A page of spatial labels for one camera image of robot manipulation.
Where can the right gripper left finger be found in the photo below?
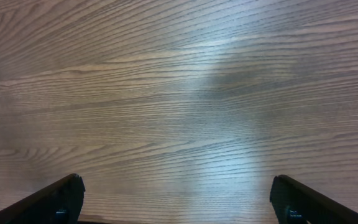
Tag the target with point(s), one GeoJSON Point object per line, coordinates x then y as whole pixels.
{"type": "Point", "coordinates": [59, 202]}

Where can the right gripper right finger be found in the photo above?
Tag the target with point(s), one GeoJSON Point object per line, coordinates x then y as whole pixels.
{"type": "Point", "coordinates": [294, 202]}

